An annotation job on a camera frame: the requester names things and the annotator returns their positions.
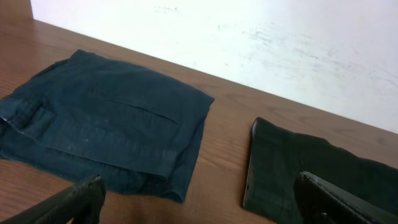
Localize black garment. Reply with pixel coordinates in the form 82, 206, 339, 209
243, 117, 397, 223

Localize dark blue shorts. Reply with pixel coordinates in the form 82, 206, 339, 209
1, 50, 213, 203

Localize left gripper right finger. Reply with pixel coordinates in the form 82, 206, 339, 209
294, 171, 397, 224

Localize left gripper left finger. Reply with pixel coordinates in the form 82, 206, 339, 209
1, 175, 106, 224

